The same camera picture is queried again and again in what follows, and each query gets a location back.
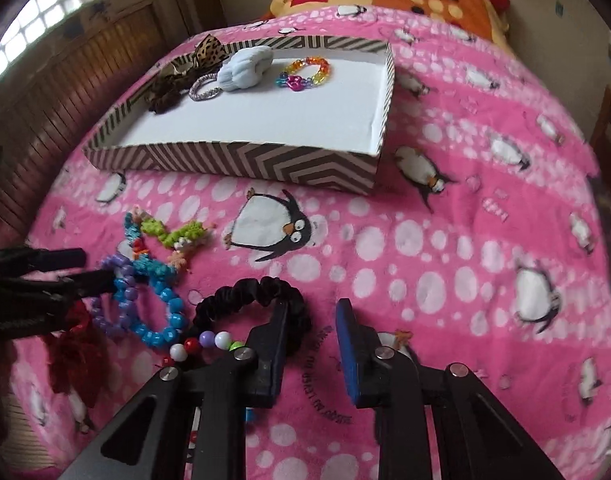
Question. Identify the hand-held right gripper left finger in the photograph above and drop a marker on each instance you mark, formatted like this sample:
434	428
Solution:
270	355

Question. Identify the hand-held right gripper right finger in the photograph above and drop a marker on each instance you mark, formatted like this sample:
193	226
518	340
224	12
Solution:
349	350

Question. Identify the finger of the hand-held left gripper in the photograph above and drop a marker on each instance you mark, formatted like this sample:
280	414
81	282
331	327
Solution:
92	282
60	258

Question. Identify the black scrunchie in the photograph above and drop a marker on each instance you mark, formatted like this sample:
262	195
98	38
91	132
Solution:
225	300

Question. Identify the brown scrunchie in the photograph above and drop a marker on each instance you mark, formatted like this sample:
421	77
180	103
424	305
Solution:
165	95

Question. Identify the striped cardboard box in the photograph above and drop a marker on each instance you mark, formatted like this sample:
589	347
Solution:
285	125

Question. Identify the leopard print hair bow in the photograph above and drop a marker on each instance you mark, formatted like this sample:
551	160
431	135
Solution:
208	52

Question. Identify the white knotted scrunchie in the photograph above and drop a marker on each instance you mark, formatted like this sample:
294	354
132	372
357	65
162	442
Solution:
245	67

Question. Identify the red hair bow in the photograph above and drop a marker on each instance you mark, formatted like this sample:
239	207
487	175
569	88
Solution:
75	360

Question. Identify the pink penguin blanket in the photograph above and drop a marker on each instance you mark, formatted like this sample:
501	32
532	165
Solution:
385	260

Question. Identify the brown wooden panel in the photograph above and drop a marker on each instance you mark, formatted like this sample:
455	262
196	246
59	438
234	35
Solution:
85	85

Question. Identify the bright window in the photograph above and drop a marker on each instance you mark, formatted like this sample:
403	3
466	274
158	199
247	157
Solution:
60	0

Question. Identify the wooden chair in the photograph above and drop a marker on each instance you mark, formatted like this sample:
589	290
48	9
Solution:
608	130

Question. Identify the small teal wall sticker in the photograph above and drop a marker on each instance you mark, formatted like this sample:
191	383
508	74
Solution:
559	8

